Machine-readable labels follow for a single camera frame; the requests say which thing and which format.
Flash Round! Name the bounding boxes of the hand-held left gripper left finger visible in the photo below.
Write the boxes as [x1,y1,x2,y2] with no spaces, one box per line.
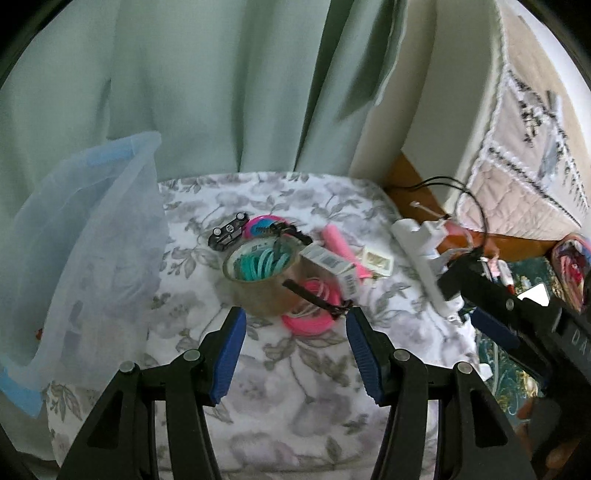
[55,305,247,480]

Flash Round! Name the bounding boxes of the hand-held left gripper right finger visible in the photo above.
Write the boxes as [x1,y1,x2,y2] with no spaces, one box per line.
[345,307,525,480]

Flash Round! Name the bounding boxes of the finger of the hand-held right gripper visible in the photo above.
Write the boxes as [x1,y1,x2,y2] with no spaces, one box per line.
[471,306,548,386]
[462,260,563,334]

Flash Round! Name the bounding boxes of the pink hair ties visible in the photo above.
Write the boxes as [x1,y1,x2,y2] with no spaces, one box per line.
[281,277,340,337]

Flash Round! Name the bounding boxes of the brown packing tape roll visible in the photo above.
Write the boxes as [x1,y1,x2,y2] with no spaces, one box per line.
[222,237,305,318]

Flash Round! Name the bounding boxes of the black headband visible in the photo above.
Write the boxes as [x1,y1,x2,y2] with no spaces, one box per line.
[272,224,354,317]

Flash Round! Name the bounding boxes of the cream plastic case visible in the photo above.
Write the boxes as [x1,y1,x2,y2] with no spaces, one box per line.
[361,249,393,278]

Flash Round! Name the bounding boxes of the teal hair ties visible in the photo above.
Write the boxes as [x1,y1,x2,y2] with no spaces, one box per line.
[233,247,294,282]

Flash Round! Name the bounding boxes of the small white barcode box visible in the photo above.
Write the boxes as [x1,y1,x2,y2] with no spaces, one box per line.
[299,242,361,296]

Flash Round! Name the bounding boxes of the pink folding comb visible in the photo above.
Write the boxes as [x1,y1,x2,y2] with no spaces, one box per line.
[322,224,374,281]

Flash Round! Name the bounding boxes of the clear plastic container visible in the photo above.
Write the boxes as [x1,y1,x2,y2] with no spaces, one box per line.
[0,130,169,418]

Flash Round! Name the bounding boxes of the white tube red cap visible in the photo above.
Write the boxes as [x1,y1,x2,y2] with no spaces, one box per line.
[489,261,515,296]

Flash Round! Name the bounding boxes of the green floral rug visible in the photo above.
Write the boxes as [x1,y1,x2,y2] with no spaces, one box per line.
[462,258,555,407]

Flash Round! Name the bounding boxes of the black charger adapter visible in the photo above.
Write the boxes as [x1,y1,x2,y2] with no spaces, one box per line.
[438,264,468,301]

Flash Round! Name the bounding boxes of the white power strip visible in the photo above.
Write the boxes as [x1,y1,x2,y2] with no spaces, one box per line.
[392,218,465,319]

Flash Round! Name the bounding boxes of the pink patterned pouch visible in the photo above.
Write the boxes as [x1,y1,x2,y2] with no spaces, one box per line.
[549,233,591,312]

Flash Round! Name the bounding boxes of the grey floral blanket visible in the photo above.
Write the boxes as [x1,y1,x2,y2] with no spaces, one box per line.
[41,172,478,480]

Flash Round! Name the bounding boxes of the white charger adapter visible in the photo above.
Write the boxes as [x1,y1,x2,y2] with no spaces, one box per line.
[418,219,451,252]

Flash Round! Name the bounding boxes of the black toy car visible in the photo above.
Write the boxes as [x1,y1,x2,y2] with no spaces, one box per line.
[208,212,247,252]

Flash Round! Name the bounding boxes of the pink rimmed round disc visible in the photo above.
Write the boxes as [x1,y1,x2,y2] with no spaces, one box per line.
[242,215,282,238]

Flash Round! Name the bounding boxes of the beige quilted lace bedspread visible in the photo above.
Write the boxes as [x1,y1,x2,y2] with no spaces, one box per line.
[462,0,591,229]

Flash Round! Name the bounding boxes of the white mattress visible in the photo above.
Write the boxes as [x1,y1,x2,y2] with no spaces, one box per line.
[402,0,509,204]

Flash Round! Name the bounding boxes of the pale green curtain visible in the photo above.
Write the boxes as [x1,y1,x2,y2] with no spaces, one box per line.
[0,0,411,222]

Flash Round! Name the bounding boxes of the black cable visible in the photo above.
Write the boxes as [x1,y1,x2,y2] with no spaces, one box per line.
[402,178,490,252]

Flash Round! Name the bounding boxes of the white charging cable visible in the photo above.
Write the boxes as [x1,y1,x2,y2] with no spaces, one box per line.
[410,200,455,222]

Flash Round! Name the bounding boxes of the wooden bed frame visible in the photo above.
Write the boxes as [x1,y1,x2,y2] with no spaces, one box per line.
[383,152,568,259]

